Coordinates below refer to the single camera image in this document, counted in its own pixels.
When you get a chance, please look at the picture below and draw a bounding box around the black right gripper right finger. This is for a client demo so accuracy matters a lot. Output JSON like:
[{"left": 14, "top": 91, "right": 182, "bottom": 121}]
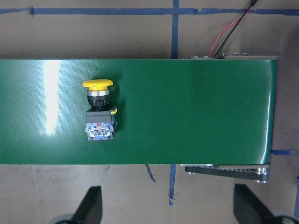
[{"left": 233, "top": 184, "right": 275, "bottom": 224}]

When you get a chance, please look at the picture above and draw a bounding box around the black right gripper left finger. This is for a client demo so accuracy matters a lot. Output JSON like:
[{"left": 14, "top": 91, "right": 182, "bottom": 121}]
[{"left": 71, "top": 186, "right": 103, "bottom": 224}]

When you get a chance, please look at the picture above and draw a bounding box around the yellow mushroom push button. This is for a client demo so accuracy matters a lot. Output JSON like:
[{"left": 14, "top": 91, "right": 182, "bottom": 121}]
[{"left": 82, "top": 79, "right": 117, "bottom": 141}]

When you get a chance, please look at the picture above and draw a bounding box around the green conveyor belt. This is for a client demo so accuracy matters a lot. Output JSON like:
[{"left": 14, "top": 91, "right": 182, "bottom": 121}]
[{"left": 0, "top": 52, "right": 279, "bottom": 184}]

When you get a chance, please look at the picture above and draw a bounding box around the red black conveyor power wire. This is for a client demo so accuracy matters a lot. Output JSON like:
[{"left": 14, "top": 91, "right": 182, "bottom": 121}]
[{"left": 208, "top": 0, "right": 260, "bottom": 58}]

